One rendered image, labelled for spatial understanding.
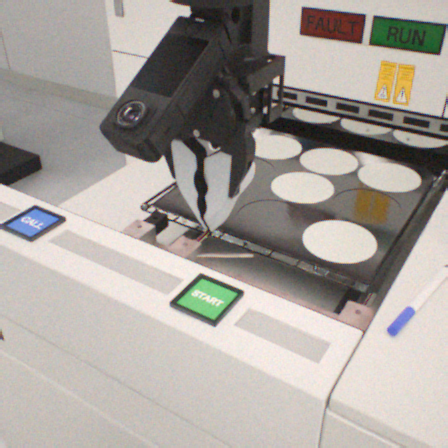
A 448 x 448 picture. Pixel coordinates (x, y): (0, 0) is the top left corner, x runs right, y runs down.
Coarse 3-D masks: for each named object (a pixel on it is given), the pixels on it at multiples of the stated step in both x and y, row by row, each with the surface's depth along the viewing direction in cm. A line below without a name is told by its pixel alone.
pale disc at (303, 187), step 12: (276, 180) 87; (288, 180) 87; (300, 180) 87; (312, 180) 87; (324, 180) 87; (276, 192) 83; (288, 192) 83; (300, 192) 83; (312, 192) 83; (324, 192) 83
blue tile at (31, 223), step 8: (24, 216) 66; (32, 216) 66; (40, 216) 66; (48, 216) 66; (8, 224) 64; (16, 224) 64; (24, 224) 64; (32, 224) 64; (40, 224) 64; (48, 224) 64; (24, 232) 63; (32, 232) 63
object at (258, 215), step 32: (256, 160) 93; (288, 160) 93; (384, 160) 92; (256, 192) 83; (352, 192) 84; (384, 192) 83; (416, 192) 83; (224, 224) 76; (256, 224) 76; (288, 224) 76; (384, 224) 76; (384, 256) 70
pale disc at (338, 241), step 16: (320, 224) 76; (336, 224) 76; (352, 224) 76; (304, 240) 73; (320, 240) 73; (336, 240) 73; (352, 240) 73; (368, 240) 73; (320, 256) 70; (336, 256) 70; (352, 256) 70; (368, 256) 70
